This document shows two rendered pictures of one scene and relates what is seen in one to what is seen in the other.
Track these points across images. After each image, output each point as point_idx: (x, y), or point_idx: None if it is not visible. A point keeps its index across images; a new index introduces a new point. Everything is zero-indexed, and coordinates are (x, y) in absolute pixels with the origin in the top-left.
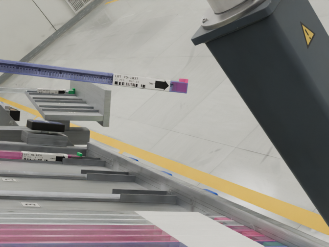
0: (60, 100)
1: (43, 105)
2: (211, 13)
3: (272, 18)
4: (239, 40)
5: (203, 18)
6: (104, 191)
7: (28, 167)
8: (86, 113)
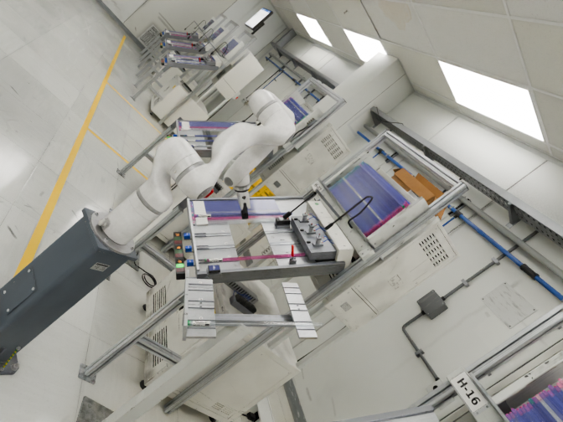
0: (199, 306)
1: (211, 290)
2: (124, 247)
3: None
4: None
5: (127, 251)
6: (206, 239)
7: (220, 253)
8: (194, 280)
